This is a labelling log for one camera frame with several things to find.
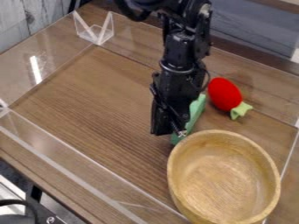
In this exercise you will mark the clear acrylic corner bracket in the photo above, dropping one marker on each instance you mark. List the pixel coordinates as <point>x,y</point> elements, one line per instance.
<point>95,34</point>

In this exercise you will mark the light wooden bowl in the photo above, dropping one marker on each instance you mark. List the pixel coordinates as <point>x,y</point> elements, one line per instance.
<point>223,179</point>

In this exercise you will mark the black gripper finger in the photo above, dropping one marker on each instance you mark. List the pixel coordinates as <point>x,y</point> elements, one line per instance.
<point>160,119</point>
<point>178,123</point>

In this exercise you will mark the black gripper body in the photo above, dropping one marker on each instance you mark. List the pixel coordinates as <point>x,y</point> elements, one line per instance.
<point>176,87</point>

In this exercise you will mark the red plush strawberry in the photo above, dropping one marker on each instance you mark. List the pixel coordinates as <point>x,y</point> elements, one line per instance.
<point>227,98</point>

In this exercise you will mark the green foam block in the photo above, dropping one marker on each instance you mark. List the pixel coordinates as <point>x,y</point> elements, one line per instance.
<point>195,109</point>

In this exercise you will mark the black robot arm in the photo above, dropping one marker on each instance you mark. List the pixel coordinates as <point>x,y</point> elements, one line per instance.
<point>186,20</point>

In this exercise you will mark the clear acrylic tray wall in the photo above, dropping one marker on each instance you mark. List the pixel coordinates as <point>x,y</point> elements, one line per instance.
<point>87,188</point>

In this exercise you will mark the black metal table leg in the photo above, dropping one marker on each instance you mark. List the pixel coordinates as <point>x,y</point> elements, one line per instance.
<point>46,214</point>

